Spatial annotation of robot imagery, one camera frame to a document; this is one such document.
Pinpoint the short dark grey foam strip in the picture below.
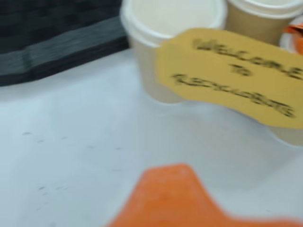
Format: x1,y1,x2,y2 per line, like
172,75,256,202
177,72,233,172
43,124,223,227
0,16,130,87

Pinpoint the orange recycling bin label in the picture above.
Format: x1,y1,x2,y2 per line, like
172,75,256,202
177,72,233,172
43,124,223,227
281,23,303,54

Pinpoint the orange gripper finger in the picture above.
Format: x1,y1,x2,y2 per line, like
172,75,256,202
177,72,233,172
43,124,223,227
106,163,235,227

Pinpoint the yellow welcome paper sign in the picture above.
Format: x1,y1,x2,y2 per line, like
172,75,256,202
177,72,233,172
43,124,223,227
155,27,303,130

